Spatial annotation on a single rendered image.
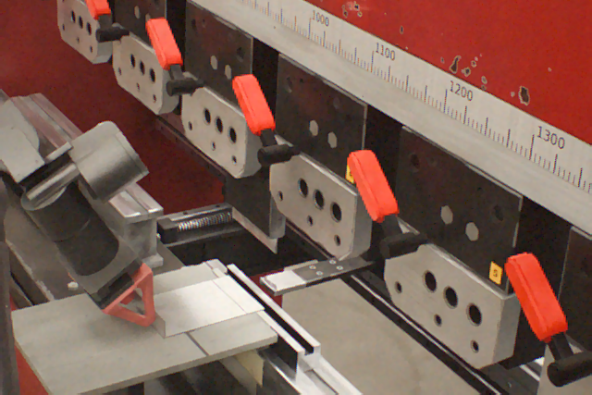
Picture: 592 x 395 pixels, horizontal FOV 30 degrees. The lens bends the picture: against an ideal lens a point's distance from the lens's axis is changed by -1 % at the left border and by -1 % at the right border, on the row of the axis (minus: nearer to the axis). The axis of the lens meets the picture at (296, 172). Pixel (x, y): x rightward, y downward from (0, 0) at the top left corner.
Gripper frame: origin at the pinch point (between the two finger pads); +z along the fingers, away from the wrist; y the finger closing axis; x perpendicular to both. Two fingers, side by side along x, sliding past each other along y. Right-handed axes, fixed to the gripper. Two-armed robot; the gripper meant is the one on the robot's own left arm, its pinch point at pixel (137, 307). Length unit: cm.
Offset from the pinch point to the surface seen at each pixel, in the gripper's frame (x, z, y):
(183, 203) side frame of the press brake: -25, 54, 85
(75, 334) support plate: 7.1, -2.2, 0.6
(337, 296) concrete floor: -54, 147, 129
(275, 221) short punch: -17.4, -1.5, -6.2
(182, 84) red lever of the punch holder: -18.9, -17.2, 2.9
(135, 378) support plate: 5.3, -0.5, -9.7
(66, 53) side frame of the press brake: -23, 11, 84
